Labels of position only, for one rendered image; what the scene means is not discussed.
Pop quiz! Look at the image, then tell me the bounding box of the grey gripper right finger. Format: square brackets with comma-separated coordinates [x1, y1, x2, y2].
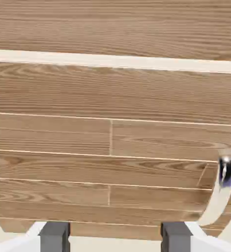
[160, 220, 231, 252]

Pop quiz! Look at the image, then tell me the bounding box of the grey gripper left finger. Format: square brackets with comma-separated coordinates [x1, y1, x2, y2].
[0, 220, 71, 252]

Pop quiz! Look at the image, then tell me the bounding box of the light wood cabinet door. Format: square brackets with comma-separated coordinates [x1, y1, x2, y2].
[0, 0, 231, 62]
[0, 60, 231, 242]

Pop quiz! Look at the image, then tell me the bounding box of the light wood cabinet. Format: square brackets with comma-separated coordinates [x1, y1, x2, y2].
[0, 0, 231, 252]

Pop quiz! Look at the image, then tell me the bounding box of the curved shiny metal handle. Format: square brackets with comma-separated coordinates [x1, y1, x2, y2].
[197, 152, 231, 227]

